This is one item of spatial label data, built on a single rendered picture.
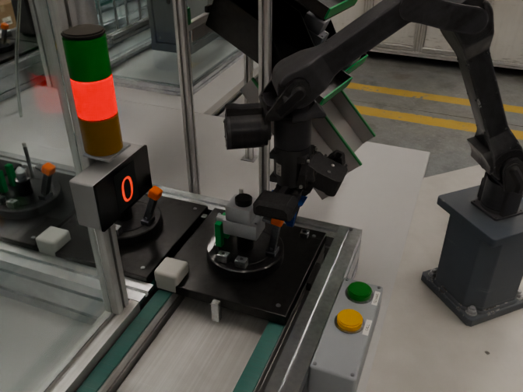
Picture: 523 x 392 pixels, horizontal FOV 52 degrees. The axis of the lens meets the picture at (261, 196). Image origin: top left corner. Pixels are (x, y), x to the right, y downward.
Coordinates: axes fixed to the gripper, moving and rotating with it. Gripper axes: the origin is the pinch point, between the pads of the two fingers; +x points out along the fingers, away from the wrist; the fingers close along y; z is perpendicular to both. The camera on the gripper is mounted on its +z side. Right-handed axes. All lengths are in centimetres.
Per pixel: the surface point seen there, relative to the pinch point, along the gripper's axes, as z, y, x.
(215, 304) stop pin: -8.2, -13.2, 12.5
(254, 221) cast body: -6.4, -0.7, 3.7
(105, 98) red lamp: -17.5, -19.9, -24.7
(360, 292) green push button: 13.3, -2.5, 12.2
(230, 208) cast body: -10.0, -2.3, 0.8
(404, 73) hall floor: -27, 381, 110
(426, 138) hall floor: 6, 263, 110
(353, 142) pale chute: 0.7, 44.7, 9.1
